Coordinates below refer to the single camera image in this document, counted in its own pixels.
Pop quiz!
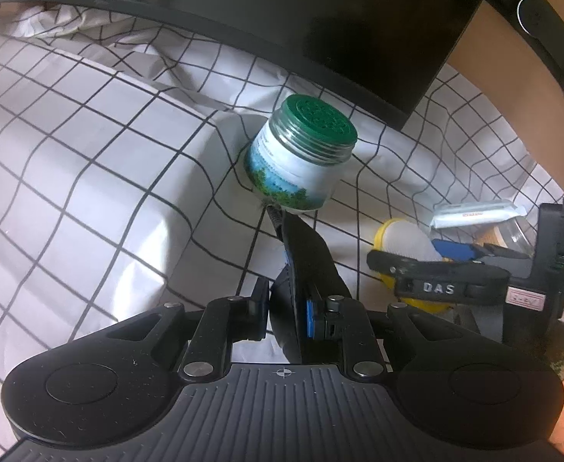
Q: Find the white plastic packet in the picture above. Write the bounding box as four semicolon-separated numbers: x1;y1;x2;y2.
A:
430;201;528;229

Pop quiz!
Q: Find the green-lid glass jar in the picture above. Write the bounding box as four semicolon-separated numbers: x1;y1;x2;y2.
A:
244;95;360;213

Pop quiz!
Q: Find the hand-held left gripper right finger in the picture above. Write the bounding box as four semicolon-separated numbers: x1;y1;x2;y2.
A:
304;285;456;380

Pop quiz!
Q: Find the dark metal frame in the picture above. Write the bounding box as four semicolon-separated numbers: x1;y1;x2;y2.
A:
486;0;564;121

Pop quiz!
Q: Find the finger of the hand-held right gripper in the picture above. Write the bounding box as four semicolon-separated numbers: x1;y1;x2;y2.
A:
366;249;511;306
431;239;535;270

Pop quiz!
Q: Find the white black-grid tablecloth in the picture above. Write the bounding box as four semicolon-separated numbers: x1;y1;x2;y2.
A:
0;2;564;381

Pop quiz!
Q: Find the black computer monitor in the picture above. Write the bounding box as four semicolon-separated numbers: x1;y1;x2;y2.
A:
0;0;497;132

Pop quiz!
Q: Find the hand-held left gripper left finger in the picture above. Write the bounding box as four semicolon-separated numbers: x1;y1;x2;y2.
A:
104;276;269;381

